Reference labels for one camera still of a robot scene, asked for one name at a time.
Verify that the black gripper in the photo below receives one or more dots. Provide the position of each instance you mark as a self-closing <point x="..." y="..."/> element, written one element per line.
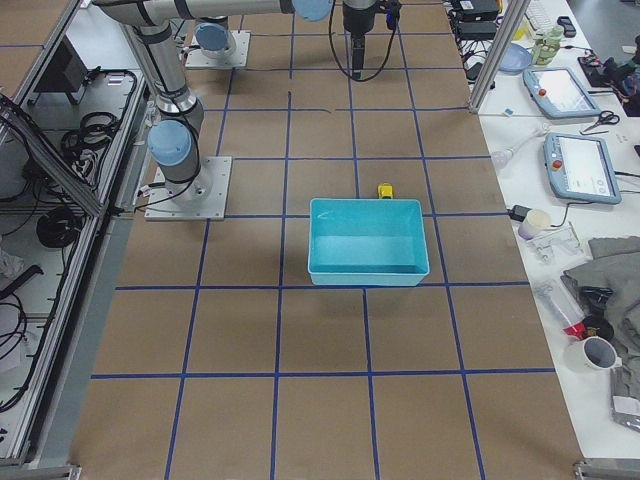
<point x="357" y="20"/>

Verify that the yellow toy beetle car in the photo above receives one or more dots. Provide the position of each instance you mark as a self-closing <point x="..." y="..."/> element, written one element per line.
<point x="385" y="191"/>

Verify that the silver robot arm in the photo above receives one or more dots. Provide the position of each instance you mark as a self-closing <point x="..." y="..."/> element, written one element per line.
<point x="147" y="25"/>
<point x="214" y="39"/>

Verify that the light blue plate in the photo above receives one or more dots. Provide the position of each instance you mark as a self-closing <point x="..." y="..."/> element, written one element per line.
<point x="515" y="60"/>

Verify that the light blue plastic bin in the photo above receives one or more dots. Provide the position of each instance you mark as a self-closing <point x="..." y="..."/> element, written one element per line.
<point x="367" y="242"/>

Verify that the upper teach pendant tablet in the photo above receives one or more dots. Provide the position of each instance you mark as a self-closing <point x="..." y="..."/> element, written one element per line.
<point x="558" y="93"/>

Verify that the teach pendant tablet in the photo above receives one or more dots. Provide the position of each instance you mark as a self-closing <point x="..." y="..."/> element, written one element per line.
<point x="558" y="93"/>
<point x="579" y="168"/>

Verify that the lower teach pendant tablet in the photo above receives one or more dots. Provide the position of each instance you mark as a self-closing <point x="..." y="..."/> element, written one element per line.
<point x="579" y="168"/>

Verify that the black scissors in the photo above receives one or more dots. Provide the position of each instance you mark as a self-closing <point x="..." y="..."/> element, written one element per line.
<point x="606" y="117"/>

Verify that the grey cloth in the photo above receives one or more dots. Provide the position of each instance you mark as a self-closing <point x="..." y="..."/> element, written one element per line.
<point x="614" y="265"/>

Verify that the white mug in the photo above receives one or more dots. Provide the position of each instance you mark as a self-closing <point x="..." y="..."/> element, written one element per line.
<point x="590" y="355"/>

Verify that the aluminium frame post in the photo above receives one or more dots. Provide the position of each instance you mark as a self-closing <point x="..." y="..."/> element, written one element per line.
<point x="513" y="16"/>

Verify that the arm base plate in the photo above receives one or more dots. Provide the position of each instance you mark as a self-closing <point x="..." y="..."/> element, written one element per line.
<point x="195" y="59"/>
<point x="205" y="198"/>

